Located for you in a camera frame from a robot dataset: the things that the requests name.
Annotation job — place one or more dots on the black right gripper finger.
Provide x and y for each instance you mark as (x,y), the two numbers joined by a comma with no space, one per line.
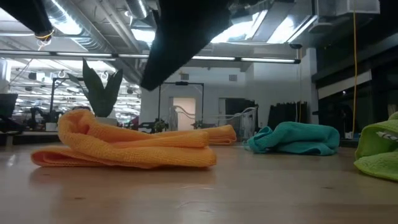
(186,31)

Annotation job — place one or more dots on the orange microfiber towel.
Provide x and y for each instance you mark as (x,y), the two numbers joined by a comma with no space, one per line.
(222,135)
(124,152)

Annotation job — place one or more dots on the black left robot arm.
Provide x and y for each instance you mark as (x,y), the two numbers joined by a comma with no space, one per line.
(28,12)

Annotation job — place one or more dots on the teal microfiber towel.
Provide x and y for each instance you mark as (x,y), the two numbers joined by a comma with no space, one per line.
(298,138)

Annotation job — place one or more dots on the lime green microfiber towel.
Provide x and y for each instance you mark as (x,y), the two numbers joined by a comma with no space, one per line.
(376,149)

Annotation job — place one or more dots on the bright ceiling light panel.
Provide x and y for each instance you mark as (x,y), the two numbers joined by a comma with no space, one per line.
(143,35)

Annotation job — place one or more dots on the long ceiling light tube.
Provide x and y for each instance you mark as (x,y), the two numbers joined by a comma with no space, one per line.
(93,54)

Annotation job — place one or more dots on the small background plant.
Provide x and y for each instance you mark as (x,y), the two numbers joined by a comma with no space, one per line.
(160,125)

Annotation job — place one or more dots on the clear plastic bin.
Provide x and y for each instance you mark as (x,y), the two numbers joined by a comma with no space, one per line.
(248,119)

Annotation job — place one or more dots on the green plant in white pot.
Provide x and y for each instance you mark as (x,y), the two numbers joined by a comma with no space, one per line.
(99,96)

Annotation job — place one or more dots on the black curtain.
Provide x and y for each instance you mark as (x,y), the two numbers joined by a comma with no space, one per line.
(286,115)

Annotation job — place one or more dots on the black background stand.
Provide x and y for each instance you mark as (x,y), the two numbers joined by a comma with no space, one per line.
(52,99)

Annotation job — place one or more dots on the white ceiling air unit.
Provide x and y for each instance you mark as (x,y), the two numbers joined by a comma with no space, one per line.
(348,6)

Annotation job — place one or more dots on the black monitor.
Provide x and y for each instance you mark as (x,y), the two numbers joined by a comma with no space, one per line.
(7,104)

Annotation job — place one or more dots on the black gantry frame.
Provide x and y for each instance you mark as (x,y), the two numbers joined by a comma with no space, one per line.
(186,83)

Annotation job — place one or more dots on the round metal ceiling duct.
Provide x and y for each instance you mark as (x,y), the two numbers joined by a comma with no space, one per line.
(136,7)

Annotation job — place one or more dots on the black aluminium table frame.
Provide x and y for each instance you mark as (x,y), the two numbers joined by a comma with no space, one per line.
(347,143)

